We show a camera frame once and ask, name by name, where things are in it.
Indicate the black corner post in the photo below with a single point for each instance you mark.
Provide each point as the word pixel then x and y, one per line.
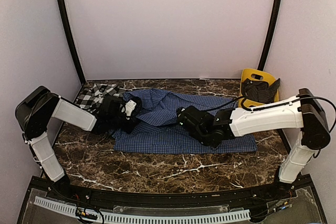
pixel 269 34
pixel 70 41

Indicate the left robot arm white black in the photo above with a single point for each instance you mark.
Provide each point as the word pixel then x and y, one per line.
pixel 43 107

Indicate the black white plaid shirt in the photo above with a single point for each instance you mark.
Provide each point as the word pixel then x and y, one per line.
pixel 90 99

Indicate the yellow plastic basket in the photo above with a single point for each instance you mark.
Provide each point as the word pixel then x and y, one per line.
pixel 255 75

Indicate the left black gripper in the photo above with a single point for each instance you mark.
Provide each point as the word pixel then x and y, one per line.
pixel 132 124

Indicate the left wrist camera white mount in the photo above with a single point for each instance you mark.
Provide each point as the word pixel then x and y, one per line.
pixel 132 107

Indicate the right black corner post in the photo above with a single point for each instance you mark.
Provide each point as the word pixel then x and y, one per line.
pixel 269 34

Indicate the left black corner post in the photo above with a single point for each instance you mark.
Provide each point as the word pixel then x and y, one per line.
pixel 70 41

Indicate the blue checked long sleeve shirt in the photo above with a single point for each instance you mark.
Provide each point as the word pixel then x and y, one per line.
pixel 159 133

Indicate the white slotted cable duct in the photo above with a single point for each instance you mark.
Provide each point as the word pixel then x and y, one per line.
pixel 123 214

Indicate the dark grey shirt in basket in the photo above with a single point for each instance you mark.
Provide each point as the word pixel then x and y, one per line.
pixel 260 91

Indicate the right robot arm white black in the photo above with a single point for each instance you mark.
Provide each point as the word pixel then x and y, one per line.
pixel 302 112

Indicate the black front rail frame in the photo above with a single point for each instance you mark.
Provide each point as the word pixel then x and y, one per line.
pixel 254 197

